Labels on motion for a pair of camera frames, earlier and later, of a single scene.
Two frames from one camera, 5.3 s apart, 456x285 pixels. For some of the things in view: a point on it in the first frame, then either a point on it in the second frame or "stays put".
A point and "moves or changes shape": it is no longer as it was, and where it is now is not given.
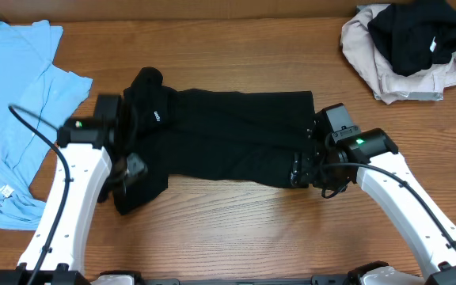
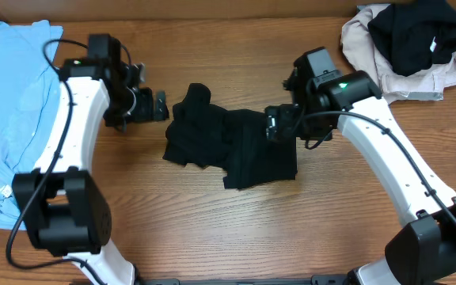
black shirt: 245,137 moves or changes shape
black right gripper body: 302,170 → 274,123
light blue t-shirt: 13,66 stays put
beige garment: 366,59 stays put
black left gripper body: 123,174 → 147,105
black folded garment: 417,34 stays put
